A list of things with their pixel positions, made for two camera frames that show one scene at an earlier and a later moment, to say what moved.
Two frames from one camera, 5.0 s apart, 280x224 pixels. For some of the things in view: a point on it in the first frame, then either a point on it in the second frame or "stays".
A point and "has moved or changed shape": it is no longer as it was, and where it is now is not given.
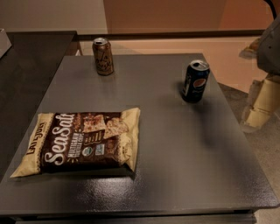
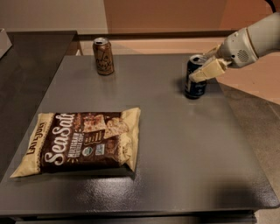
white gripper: [269, 51] to [234, 50]
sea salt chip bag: [81, 140] stays
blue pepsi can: [195, 80] has moved or changed shape
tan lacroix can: [103, 55] stays
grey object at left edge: [5, 43] stays
